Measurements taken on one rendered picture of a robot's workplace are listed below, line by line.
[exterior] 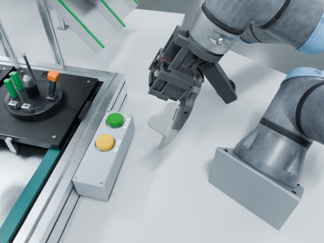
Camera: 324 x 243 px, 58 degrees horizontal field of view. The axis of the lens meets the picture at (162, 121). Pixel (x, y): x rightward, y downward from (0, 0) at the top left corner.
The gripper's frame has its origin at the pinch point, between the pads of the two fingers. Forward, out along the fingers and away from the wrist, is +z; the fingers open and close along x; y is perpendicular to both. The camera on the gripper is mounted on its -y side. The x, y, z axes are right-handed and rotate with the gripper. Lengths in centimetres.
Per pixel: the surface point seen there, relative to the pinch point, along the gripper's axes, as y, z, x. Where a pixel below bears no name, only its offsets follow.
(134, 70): -0.2, 19.5, -40.4
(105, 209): 3.7, 21.2, 10.9
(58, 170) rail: 16.1, 16.3, 6.8
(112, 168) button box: 6.1, 11.9, 6.0
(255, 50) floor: -125, 54, -180
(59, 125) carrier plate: 18.5, 16.4, -5.2
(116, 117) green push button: 6.8, 10.3, -7.2
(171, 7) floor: -62, 86, -264
